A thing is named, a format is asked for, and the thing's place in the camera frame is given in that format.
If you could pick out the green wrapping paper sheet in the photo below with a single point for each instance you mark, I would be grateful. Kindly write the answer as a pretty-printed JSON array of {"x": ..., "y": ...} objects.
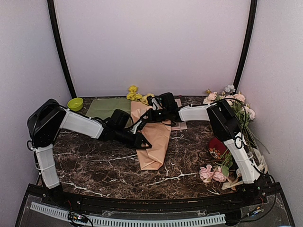
[{"x": 104, "y": 108}]

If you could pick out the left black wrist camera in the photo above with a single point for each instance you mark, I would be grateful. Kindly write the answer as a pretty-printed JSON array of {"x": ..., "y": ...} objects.
[{"x": 119, "y": 119}]

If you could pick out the bright yellow flower stem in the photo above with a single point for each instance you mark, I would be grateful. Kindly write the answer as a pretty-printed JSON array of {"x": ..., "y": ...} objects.
[{"x": 133, "y": 94}]

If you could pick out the black frame post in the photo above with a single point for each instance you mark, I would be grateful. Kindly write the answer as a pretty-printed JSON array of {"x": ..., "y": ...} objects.
[
  {"x": 59, "y": 47},
  {"x": 246, "y": 43}
]

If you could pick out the white slotted cable duct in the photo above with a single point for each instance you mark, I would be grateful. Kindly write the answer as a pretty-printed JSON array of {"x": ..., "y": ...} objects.
[{"x": 98, "y": 221}]

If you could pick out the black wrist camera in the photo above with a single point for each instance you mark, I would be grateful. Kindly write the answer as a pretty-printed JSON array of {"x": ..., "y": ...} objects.
[
  {"x": 168, "y": 102},
  {"x": 119, "y": 119}
]

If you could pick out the green plastic bowl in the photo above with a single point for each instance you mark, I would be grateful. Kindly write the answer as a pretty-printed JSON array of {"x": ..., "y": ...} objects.
[{"x": 75, "y": 104}]

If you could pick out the bunch of fake flowers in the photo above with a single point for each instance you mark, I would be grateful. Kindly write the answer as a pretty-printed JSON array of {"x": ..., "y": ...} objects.
[{"x": 242, "y": 110}]

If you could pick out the red floral tin lid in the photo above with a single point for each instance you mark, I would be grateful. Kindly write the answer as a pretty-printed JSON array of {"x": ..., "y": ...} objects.
[{"x": 217, "y": 149}]

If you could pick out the pink fake flower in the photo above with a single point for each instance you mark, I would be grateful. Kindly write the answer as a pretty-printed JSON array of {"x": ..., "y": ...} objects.
[{"x": 220, "y": 170}]

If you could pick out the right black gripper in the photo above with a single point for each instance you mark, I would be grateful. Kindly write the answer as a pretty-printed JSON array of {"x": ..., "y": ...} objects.
[{"x": 152, "y": 117}]

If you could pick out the beige wrapping paper sheet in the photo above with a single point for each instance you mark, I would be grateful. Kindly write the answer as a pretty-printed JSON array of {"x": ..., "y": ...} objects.
[{"x": 158, "y": 134}]

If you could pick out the right black frame post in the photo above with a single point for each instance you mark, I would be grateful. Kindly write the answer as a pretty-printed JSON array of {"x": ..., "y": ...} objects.
[{"x": 246, "y": 43}]

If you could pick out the left black frame post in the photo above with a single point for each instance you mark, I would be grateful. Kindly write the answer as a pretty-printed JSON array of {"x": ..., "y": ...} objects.
[{"x": 59, "y": 47}]

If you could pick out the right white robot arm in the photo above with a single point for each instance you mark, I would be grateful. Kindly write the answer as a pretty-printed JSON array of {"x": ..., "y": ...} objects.
[{"x": 224, "y": 122}]

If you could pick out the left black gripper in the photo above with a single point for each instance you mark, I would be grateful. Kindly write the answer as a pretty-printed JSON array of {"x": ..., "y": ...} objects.
[{"x": 137, "y": 142}]

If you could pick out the pink wrapping paper stack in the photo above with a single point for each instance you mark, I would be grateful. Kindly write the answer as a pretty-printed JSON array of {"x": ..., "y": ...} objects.
[{"x": 179, "y": 125}]

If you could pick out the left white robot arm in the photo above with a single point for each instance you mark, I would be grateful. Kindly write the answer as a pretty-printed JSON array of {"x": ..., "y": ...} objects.
[{"x": 46, "y": 122}]

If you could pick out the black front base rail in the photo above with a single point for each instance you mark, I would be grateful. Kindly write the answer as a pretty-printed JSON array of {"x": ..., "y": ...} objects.
[{"x": 225, "y": 203}]

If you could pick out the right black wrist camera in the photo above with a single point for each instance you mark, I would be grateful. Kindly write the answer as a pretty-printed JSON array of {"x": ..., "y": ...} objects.
[{"x": 168, "y": 102}]

